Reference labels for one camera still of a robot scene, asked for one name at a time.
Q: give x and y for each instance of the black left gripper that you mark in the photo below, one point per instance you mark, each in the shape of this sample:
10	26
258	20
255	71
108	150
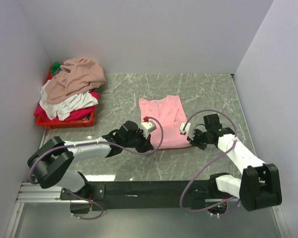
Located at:
146	145

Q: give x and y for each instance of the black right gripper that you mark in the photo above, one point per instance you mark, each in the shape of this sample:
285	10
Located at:
194	142

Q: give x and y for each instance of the pink t shirt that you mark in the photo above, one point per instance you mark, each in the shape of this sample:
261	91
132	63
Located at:
169	112

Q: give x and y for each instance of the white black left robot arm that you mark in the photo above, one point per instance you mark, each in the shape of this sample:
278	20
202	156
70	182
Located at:
49	166

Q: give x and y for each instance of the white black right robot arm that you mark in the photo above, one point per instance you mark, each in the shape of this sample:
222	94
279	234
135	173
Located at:
259	186

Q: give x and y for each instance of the red plastic basket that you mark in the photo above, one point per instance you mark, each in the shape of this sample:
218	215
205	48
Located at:
86	122

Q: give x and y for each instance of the black base beam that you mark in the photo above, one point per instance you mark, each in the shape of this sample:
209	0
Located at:
152	194

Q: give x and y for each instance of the white t shirt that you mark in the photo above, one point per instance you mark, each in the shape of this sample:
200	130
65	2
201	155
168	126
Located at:
62	110

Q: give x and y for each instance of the beige t shirt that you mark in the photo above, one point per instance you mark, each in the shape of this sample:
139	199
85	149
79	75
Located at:
77	76

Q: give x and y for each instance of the magenta t shirt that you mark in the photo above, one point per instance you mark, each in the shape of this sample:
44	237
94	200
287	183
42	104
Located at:
75	115

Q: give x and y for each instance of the green garment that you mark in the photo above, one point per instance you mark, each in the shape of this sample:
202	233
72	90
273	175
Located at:
55	68

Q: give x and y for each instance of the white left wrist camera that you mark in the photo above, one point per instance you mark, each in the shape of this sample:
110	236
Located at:
147	127

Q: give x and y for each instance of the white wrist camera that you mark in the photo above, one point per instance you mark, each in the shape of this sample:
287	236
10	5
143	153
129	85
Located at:
147	127
186	128

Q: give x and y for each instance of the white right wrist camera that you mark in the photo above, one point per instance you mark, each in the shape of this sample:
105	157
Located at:
186	128

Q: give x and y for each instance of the aluminium frame rail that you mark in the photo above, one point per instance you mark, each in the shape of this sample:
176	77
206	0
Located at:
79	206

